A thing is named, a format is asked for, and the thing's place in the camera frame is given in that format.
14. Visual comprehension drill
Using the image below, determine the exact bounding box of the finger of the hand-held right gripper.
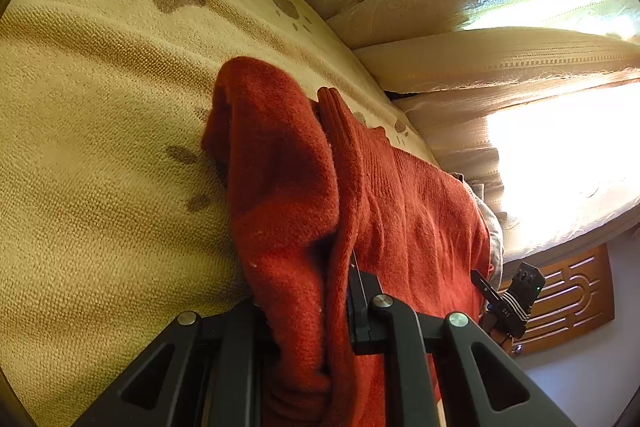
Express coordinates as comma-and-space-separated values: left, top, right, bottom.
471, 269, 501, 310

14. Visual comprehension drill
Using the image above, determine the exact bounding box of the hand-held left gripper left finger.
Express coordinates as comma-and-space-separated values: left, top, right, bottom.
72, 302, 281, 427

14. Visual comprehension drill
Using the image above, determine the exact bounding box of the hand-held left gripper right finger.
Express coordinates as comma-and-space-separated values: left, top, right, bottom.
345, 264, 576, 427

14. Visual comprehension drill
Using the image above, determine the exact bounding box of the red knitted sweater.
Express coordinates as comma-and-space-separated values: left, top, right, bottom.
201, 56, 493, 427

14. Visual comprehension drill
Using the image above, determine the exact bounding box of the person's right hand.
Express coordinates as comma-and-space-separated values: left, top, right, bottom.
480, 314, 515, 352

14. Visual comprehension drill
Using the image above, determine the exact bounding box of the brown wooden door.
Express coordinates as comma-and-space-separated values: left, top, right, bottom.
497, 243, 616, 358

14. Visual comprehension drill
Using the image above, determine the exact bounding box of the grey sweater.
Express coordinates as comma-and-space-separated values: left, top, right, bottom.
452, 172, 503, 288

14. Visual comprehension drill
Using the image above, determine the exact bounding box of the orange paw print blanket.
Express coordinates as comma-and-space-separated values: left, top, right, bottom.
0, 0, 441, 427

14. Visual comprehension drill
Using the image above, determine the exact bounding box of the beige curtain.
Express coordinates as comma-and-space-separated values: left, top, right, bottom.
240, 0, 640, 258

